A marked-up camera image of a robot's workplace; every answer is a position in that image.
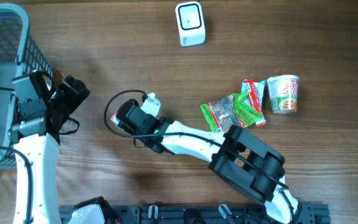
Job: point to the cup noodles container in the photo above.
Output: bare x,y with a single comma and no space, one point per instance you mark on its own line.
283,93

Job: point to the light blue candy packet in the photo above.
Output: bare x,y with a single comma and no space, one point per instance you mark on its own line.
259,86

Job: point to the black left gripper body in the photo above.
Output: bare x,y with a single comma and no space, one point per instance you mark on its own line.
62,102

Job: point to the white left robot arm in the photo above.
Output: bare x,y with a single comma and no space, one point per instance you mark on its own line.
35,137

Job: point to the red stick packet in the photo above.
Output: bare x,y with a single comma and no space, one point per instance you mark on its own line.
253,101

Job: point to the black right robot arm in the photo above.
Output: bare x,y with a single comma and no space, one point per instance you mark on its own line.
239,158

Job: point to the white barcode scanner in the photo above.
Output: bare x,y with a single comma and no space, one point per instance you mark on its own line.
190,22

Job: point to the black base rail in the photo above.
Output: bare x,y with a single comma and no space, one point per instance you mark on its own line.
248,214

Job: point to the green snack bag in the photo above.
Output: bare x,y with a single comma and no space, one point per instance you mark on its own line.
230,110

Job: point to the dark grey plastic basket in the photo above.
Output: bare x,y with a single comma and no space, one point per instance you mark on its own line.
19,55

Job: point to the small red white box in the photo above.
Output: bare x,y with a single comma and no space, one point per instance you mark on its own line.
115,120

